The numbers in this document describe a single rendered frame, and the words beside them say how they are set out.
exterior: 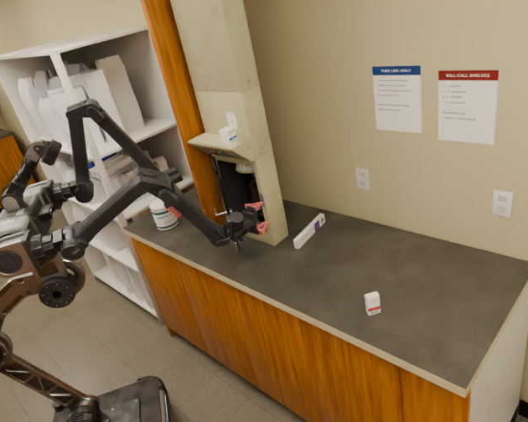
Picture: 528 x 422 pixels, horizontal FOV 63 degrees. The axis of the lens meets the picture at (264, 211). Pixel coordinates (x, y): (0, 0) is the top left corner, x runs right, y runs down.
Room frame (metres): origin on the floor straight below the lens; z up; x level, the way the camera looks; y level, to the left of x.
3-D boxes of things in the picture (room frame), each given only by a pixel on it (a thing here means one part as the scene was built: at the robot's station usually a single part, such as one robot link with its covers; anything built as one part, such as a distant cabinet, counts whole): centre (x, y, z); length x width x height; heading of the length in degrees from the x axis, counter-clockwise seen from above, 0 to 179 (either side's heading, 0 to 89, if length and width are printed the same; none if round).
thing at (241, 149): (1.88, 0.13, 1.46); 0.32 x 0.12 x 0.10; 41
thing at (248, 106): (2.00, 0.00, 1.33); 0.32 x 0.25 x 0.77; 41
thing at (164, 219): (2.28, 0.58, 1.02); 0.13 x 0.13 x 0.15
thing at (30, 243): (1.33, 0.77, 1.45); 0.09 x 0.08 x 0.12; 10
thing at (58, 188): (1.82, 0.86, 1.45); 0.09 x 0.08 x 0.12; 10
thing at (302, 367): (1.83, -0.07, 0.45); 2.05 x 0.67 x 0.90; 41
